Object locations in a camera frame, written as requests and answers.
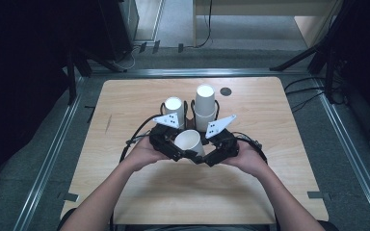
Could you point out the person's dark clothing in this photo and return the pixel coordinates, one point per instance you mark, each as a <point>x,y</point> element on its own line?
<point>65,219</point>

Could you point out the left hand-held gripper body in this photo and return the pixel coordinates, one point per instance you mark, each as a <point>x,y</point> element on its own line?
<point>162,138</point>

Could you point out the grey tape piece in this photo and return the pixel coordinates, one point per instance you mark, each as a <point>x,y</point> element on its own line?
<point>318,195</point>
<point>70,197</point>

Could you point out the person's right hand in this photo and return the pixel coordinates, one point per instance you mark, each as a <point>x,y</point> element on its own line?
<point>249,159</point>

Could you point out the light wooden furniture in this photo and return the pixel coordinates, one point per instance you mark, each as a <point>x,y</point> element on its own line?
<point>311,25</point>

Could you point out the black metal stand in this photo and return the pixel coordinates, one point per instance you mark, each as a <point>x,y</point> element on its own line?
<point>77,67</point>

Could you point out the metal floor rail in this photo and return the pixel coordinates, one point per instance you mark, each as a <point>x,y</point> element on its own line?
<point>45,166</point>
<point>350,150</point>

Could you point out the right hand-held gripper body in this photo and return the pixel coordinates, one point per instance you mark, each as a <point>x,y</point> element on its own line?
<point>226,144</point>

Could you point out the white paper cup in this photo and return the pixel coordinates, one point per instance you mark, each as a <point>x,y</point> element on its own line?
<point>174,107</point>
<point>189,142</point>
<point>205,99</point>
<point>202,122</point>

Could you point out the dark round table grommet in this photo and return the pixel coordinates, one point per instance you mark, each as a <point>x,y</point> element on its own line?
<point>225,91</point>

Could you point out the person's left hand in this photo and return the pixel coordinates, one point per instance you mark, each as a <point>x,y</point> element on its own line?
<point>143,155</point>

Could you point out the dark computer tower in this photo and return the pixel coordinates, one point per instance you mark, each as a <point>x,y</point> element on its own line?
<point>117,29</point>

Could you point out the black tripod stand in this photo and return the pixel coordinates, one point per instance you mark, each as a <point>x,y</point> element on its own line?
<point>318,48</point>

